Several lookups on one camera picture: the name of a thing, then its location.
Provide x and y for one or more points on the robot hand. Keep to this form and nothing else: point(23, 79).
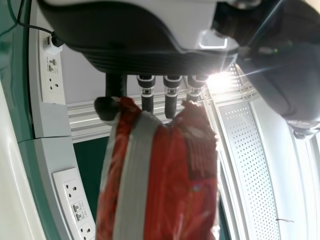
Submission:
point(137, 37)

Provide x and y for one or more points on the white socket panel with adapter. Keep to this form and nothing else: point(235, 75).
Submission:
point(53, 85)

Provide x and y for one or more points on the ribbed aluminium rail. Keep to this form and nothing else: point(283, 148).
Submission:
point(82, 117)

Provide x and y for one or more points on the white plug adapter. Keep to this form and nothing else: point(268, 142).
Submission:
point(51, 51)

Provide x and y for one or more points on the red biscuit packet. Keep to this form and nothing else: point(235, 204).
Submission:
point(162, 175)

